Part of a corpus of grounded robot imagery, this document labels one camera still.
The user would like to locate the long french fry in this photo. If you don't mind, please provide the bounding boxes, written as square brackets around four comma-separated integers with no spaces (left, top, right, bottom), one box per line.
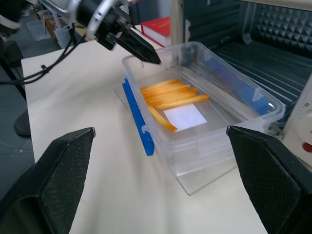
[154,94,210,110]

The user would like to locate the red book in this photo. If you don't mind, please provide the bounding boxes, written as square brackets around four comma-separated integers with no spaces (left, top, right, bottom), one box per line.
[140,16,172,48]

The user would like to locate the cream toaster oven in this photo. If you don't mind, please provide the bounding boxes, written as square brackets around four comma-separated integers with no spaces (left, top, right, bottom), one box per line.
[170,0,312,163]

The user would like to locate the black floor stand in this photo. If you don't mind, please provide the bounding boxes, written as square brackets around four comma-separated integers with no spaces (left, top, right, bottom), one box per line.
[0,57,32,137]

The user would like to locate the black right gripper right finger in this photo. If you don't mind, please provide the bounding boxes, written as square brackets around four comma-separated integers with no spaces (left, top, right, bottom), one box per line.
[226,125,312,234]

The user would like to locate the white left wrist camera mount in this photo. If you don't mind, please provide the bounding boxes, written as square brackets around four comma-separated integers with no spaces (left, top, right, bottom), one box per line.
[86,0,124,39]

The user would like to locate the cardboard box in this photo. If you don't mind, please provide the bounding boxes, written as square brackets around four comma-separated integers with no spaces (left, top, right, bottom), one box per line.
[45,18,61,39]

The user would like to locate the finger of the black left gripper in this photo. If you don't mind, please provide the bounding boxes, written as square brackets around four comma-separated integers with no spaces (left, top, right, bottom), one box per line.
[121,24,162,64]
[107,32,158,65]

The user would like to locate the white square label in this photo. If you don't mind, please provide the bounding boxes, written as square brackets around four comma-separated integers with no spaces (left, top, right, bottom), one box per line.
[162,103,208,133]

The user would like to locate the clear food container blue latches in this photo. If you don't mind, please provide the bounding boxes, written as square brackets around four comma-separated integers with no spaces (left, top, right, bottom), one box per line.
[121,41,286,176]

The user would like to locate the clear plastic bin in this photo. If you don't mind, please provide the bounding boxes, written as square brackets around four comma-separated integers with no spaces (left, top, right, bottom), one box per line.
[25,19,51,42]

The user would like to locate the dark robot torso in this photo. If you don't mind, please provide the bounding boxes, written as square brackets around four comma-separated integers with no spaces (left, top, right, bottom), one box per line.
[0,0,28,35]

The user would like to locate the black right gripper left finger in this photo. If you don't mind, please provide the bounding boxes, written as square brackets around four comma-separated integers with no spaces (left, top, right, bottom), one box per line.
[0,126,97,234]

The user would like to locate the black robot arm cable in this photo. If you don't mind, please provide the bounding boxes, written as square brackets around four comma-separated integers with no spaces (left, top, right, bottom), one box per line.
[0,23,87,85]

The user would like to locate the curved french fry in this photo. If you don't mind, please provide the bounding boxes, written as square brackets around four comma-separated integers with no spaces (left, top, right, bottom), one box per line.
[148,105,178,133]

